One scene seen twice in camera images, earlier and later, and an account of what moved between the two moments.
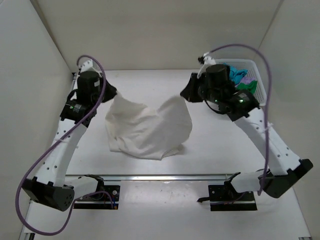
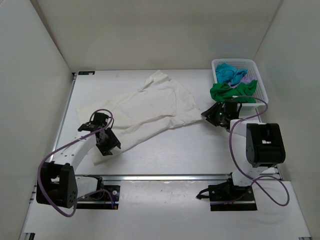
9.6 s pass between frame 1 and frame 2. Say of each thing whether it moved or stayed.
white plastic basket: stayed
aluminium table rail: stayed
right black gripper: moved
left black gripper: moved
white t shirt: moved
